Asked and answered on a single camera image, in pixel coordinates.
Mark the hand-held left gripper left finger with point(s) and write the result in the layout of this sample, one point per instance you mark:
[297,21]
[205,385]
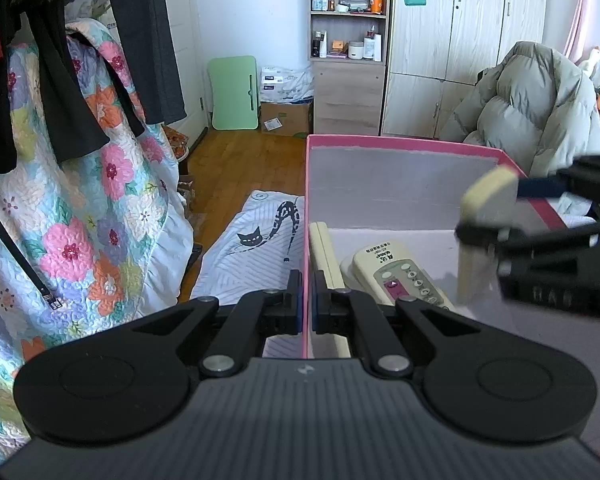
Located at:
[297,307]

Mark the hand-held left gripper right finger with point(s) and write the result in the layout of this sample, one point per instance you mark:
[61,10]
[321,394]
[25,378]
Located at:
[317,307]

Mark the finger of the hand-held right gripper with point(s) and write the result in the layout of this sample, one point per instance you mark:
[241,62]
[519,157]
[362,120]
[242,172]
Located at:
[480,235]
[540,187]

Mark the thick cream remote control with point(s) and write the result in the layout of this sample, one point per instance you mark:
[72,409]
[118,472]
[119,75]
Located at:
[485,195]

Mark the long cream remote control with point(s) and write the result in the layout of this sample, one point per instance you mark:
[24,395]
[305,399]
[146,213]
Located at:
[325,255]

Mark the pink cardboard box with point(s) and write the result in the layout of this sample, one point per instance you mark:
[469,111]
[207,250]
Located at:
[405,185]

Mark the grey printed table mat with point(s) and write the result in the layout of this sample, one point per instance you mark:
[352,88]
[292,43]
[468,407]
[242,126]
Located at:
[250,265]

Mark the grey puffer jacket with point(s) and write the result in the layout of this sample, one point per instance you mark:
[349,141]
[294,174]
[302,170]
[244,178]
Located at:
[530,105]

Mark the light wooden wardrobe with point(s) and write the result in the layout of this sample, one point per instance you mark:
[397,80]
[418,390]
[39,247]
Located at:
[430,60]

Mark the pink curtain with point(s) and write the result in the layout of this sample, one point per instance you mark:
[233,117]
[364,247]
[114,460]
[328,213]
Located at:
[580,20]

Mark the brown cardboard box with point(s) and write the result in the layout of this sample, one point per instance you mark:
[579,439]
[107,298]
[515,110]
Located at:
[292,117]

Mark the wooden shelf unit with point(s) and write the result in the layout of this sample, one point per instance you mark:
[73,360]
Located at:
[347,95]

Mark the white bottle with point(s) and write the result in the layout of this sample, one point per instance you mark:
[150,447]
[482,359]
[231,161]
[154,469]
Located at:
[373,49]

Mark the white jar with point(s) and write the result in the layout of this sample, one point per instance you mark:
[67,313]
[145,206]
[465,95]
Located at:
[356,50]

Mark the green folding table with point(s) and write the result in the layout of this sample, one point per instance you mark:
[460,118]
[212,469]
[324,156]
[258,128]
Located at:
[232,92]

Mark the floral quilt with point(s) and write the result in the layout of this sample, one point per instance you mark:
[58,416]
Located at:
[80,240]

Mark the orange jar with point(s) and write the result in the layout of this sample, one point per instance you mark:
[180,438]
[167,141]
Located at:
[376,4]

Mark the black belt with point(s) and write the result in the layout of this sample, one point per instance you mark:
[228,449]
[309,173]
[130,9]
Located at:
[25,270]

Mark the white door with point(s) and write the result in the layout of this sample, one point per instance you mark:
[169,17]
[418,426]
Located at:
[187,35]

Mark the grey hanging garment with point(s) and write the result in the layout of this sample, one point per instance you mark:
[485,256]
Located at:
[145,35]

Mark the black hanging garment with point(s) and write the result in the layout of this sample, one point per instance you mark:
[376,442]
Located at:
[55,85]

